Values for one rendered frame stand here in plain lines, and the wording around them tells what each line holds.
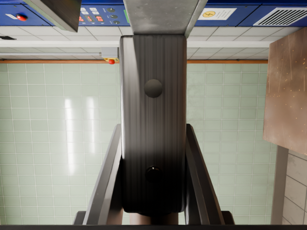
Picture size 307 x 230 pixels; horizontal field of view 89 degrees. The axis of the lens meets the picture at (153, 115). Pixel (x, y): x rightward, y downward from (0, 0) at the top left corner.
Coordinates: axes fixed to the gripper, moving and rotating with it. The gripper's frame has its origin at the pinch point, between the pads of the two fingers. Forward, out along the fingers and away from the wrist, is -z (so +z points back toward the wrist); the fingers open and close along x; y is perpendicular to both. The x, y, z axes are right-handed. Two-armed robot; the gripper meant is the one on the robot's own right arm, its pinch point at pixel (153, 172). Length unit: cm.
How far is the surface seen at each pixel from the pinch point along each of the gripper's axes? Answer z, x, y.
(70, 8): -39.0, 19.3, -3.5
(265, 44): -88, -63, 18
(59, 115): -98, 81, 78
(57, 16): -33.9, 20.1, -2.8
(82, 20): -63, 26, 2
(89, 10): -57, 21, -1
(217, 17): -61, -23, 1
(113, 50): -94, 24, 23
